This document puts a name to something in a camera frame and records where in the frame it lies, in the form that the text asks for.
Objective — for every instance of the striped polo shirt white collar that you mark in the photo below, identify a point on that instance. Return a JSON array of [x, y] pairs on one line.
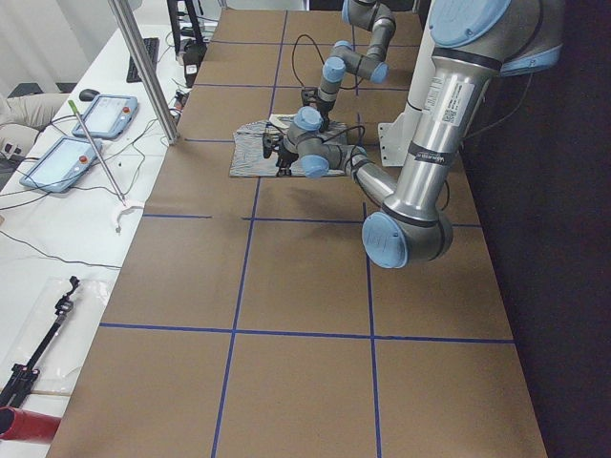
[[288, 145]]

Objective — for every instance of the red cylinder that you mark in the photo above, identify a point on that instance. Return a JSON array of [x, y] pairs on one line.
[[27, 426]]

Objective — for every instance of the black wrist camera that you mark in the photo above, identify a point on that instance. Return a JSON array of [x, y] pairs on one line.
[[310, 97], [271, 144]]

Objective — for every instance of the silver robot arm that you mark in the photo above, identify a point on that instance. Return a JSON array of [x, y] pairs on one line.
[[472, 42], [379, 20]]

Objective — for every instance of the metal rod with white hook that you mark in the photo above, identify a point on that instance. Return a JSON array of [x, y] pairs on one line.
[[125, 204]]

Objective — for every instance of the lower blue teach pendant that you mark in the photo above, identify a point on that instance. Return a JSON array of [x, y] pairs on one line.
[[62, 166]]

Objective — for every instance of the blue teach pendant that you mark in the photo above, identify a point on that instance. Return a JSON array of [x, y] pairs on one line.
[[62, 166], [108, 115]]

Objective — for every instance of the upper blue teach pendant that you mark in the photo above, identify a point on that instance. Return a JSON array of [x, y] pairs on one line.
[[108, 115]]

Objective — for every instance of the aluminium frame post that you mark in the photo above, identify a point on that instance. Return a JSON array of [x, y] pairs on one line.
[[135, 44]]

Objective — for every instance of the black box with white label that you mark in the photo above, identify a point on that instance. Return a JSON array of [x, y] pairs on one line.
[[191, 54]]

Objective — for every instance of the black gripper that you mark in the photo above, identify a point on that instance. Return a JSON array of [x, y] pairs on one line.
[[286, 157], [326, 114]]

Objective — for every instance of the black computer mouse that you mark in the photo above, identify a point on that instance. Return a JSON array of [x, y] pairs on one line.
[[88, 95]]

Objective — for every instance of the white camera mast with base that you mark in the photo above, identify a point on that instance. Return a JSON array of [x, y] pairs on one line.
[[395, 137]]

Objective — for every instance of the person in beige shirt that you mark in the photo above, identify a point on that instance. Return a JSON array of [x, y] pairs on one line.
[[32, 110]]

